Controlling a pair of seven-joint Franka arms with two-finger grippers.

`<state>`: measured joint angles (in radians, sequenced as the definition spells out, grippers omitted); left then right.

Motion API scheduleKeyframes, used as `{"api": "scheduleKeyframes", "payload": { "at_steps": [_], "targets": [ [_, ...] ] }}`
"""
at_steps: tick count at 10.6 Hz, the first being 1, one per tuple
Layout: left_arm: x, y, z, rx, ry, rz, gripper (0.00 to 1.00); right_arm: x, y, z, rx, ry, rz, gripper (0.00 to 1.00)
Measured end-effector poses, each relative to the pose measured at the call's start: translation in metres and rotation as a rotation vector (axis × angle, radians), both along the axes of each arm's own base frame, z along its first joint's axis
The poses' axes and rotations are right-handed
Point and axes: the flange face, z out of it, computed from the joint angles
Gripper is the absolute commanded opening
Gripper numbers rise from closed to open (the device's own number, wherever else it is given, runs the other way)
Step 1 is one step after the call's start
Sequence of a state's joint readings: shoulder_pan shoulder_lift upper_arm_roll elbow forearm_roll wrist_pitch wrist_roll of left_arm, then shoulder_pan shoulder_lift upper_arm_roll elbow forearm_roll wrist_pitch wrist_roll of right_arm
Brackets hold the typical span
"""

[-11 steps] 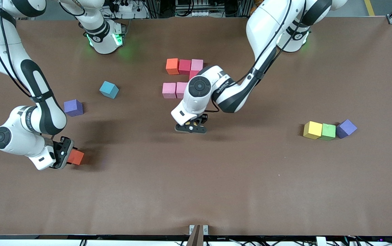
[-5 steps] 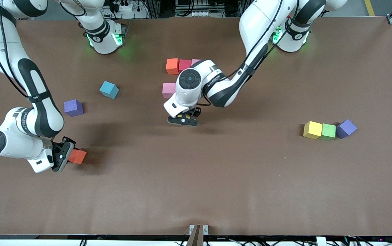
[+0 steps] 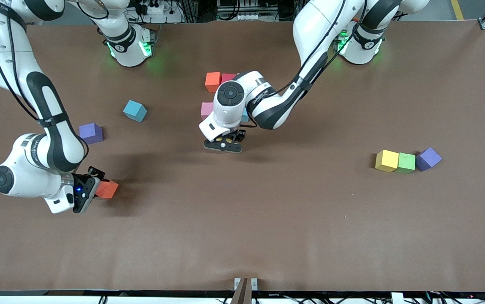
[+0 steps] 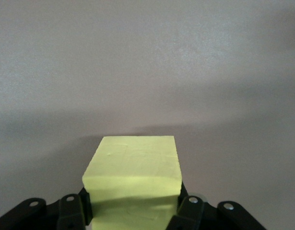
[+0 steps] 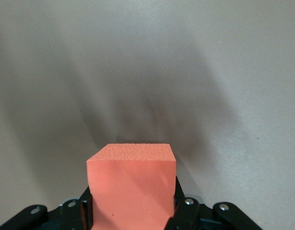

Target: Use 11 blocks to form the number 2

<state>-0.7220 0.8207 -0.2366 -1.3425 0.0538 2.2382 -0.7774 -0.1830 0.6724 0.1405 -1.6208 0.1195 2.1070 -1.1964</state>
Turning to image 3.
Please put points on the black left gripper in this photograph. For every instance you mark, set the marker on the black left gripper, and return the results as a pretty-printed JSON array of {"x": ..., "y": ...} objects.
[{"x": 239, "y": 135}]

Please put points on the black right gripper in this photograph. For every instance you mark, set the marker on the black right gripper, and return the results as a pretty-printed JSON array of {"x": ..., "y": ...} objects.
[{"x": 83, "y": 188}]

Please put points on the orange foam cube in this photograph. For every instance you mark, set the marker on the orange foam cube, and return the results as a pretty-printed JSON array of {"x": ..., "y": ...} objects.
[
  {"x": 213, "y": 81},
  {"x": 108, "y": 189}
]

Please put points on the light blue foam cube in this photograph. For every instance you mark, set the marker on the light blue foam cube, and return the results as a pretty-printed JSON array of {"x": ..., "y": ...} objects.
[
  {"x": 245, "y": 116},
  {"x": 134, "y": 110}
]

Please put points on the pink foam cube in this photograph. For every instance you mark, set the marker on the pink foam cube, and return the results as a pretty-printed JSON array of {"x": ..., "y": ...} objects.
[{"x": 206, "y": 109}]

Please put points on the crimson foam cube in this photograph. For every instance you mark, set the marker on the crimson foam cube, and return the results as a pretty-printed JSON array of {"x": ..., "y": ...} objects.
[{"x": 227, "y": 77}]

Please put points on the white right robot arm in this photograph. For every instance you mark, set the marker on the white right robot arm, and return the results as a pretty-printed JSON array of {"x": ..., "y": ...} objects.
[{"x": 31, "y": 177}]

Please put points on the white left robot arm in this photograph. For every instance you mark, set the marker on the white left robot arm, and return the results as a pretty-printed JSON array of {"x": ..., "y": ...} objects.
[{"x": 225, "y": 118}]

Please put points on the purple foam cube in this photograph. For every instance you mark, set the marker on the purple foam cube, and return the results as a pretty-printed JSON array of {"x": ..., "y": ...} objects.
[
  {"x": 428, "y": 159},
  {"x": 91, "y": 133}
]

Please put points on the paper table cover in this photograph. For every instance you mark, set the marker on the paper table cover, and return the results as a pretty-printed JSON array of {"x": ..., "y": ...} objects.
[{"x": 242, "y": 236}]

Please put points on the white power strip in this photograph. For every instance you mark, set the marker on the white power strip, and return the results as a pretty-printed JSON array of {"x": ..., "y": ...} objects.
[
  {"x": 154, "y": 8},
  {"x": 246, "y": 17}
]

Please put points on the green foam cube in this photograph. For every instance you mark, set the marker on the green foam cube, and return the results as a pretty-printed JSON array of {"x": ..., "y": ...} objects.
[{"x": 406, "y": 163}]

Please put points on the metal mounting bracket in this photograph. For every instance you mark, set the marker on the metal mounting bracket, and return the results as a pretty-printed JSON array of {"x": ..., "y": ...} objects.
[{"x": 245, "y": 285}]

